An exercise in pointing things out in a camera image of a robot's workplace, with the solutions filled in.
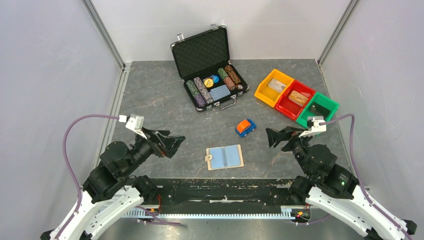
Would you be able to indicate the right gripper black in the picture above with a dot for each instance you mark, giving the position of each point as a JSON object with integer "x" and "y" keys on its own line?
{"x": 274, "y": 136}

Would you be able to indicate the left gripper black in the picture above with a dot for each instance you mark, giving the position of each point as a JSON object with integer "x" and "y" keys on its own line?
{"x": 170, "y": 144}

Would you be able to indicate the beige leather card holder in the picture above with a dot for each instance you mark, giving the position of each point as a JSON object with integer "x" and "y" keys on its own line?
{"x": 225, "y": 157}

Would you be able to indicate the black card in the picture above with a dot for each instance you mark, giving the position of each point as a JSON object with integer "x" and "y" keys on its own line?
{"x": 319, "y": 110}

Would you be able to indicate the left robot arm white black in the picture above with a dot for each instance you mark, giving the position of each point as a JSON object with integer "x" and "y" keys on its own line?
{"x": 94, "y": 213}

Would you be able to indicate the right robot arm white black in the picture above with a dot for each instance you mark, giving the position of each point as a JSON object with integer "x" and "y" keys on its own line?
{"x": 335, "y": 190}

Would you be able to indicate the orange card in red bin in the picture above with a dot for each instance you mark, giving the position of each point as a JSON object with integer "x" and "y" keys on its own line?
{"x": 298, "y": 98}

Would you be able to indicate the white card in yellow bin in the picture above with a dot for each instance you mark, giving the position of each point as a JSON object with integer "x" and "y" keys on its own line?
{"x": 276, "y": 85}

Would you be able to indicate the orange blue toy car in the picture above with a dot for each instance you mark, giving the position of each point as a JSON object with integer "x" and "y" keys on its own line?
{"x": 245, "y": 127}

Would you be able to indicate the red plastic bin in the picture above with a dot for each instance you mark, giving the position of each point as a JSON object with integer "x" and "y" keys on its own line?
{"x": 289, "y": 108}

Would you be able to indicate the yellow plastic bin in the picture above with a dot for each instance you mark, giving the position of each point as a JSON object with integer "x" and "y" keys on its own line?
{"x": 267, "y": 95}

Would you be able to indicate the green plastic bin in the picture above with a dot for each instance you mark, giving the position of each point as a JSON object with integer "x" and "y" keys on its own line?
{"x": 321, "y": 99}

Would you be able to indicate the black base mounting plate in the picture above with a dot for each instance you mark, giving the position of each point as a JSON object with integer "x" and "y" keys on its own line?
{"x": 222, "y": 196}

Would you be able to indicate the black poker chip case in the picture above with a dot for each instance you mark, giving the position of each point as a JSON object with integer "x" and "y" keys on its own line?
{"x": 204, "y": 66}

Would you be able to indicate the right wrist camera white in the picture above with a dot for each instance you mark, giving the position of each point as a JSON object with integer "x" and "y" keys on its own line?
{"x": 315, "y": 126}

